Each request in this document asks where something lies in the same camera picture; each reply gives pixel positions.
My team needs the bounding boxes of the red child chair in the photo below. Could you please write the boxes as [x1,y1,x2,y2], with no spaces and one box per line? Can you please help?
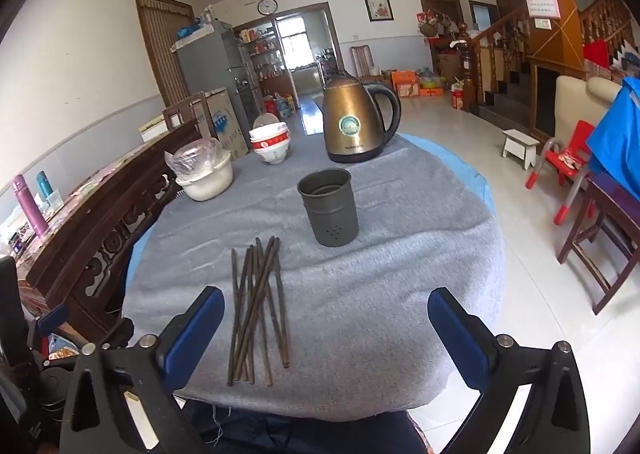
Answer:
[525,120,597,225]

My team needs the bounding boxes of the shelf with bottles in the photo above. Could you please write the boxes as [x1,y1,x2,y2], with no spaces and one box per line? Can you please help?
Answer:
[234,24,293,107]

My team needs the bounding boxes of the white chest freezer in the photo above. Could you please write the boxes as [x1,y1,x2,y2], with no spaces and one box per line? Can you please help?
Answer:
[140,114,173,143]

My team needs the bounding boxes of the framed wall picture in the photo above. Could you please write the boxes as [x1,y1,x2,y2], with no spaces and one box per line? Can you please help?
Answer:
[363,0,391,23]

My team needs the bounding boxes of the bundle of dark chopsticks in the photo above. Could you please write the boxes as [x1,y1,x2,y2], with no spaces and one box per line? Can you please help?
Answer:
[227,235,291,387]

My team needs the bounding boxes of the plastic bagged metal lid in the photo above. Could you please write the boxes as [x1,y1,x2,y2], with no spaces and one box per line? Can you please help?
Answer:
[165,138,224,179]

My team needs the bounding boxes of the brown wooden dining chair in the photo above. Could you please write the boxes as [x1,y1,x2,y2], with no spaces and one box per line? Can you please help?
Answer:
[350,45,381,82]

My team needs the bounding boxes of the grey tablecloth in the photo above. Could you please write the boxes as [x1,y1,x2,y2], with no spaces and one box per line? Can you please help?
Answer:
[121,134,505,420]

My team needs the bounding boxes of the cream armchair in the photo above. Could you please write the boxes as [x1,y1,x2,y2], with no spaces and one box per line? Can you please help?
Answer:
[555,75,623,139]

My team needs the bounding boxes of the small white stool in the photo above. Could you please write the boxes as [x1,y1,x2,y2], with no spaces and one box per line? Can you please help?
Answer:
[501,129,541,169]

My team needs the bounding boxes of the clear plastic box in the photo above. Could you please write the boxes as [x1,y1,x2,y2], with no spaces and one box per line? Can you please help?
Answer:
[42,189,66,215]

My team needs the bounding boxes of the orange cardboard box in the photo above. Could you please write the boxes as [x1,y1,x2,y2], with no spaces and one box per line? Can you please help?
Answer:
[391,70,420,98]

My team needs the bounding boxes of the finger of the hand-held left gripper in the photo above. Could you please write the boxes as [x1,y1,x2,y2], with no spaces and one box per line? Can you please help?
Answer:
[97,318,135,350]
[34,308,71,337]

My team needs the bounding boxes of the wooden staircase railing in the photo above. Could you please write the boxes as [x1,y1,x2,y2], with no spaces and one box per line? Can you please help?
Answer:
[462,8,536,135]

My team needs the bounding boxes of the purple thermos bottle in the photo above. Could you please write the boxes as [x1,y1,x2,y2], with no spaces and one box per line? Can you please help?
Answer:
[12,175,48,238]

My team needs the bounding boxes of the stack of white red bowls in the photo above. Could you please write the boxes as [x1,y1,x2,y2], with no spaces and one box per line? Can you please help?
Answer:
[249,121,292,165]

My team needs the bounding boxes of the dark wooden purple-seat chair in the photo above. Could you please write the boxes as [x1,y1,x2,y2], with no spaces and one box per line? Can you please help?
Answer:
[556,173,640,315]

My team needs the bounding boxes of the patterned sideboard cloth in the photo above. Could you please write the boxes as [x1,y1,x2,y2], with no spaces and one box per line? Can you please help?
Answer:
[0,141,166,259]

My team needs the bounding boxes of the hanging baskets and hats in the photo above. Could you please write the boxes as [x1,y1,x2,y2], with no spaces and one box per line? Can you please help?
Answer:
[415,8,461,39]

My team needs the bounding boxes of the carved dark wooden sideboard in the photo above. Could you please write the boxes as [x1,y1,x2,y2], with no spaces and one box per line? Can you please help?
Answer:
[15,119,203,350]

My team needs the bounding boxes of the grey metal utensil holder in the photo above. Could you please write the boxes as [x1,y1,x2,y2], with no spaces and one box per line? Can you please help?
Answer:
[297,168,354,247]

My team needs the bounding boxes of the blue cloth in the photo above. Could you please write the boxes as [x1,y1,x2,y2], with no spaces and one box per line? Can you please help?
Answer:
[586,76,640,177]

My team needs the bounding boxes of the printed cardboard appliance box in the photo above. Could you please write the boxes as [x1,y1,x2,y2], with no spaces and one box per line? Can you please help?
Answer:
[190,88,251,162]

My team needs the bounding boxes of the person's dark trousers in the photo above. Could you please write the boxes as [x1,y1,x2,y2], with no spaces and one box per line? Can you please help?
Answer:
[180,396,426,454]

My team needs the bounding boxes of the blue table cover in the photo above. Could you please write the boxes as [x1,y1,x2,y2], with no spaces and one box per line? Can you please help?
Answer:
[124,133,495,295]

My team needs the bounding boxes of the brown door curtain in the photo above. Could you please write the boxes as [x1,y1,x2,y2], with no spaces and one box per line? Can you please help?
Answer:
[134,0,196,107]

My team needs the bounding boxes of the dark wooden chair back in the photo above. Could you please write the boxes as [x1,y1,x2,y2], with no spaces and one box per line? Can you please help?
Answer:
[162,92,216,139]

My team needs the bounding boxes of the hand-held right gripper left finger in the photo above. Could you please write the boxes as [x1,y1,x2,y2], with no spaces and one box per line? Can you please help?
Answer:
[59,286,226,454]

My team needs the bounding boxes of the grey refrigerator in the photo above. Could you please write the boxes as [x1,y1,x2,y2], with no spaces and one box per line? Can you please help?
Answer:
[171,20,261,135]

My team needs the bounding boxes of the bronze electric kettle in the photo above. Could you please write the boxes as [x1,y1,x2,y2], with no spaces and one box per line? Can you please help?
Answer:
[321,74,402,165]

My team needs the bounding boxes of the white cooker pot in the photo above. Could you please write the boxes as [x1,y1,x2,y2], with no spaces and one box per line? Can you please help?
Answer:
[175,154,235,202]

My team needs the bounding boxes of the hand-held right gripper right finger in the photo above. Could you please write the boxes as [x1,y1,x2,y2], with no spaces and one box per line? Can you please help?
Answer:
[427,287,591,454]

